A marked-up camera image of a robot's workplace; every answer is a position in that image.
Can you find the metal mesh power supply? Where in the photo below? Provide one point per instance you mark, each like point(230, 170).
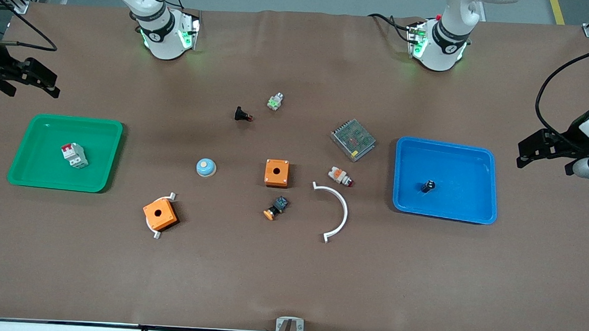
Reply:
point(354, 140)

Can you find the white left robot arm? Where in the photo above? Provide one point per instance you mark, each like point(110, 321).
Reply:
point(444, 42)

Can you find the orange cap push button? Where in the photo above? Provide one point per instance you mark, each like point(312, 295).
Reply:
point(277, 207)

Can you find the red push button switch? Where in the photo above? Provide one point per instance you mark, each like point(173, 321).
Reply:
point(339, 176)

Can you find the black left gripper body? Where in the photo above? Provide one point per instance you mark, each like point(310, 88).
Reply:
point(570, 135)

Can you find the black cylindrical capacitor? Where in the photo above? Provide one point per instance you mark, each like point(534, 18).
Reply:
point(428, 186)

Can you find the white red circuit breaker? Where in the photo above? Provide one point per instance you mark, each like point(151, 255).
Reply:
point(74, 155)

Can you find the blue plastic tray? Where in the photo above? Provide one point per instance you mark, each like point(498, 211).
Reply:
point(456, 164)

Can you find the orange button box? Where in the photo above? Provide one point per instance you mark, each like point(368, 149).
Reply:
point(161, 215)
point(276, 172)

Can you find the small black knob part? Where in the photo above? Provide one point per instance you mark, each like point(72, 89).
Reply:
point(241, 115)

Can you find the light blue round dome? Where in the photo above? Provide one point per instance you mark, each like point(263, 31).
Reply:
point(206, 168)

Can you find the white switch with green lamp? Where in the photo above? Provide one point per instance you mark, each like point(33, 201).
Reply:
point(275, 101)

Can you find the green plastic tray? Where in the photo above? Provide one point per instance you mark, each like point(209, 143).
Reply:
point(37, 172)

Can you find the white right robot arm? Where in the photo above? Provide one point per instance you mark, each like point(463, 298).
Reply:
point(162, 35)

